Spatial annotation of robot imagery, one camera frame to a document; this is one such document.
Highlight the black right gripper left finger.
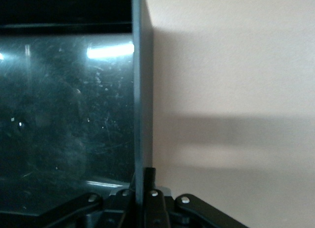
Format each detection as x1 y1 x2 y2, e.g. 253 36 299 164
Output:
44 188 135 228

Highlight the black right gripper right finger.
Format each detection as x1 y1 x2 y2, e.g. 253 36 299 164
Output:
144 167 249 228

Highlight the black plastic box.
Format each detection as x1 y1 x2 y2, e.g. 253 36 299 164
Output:
0 0 155 228

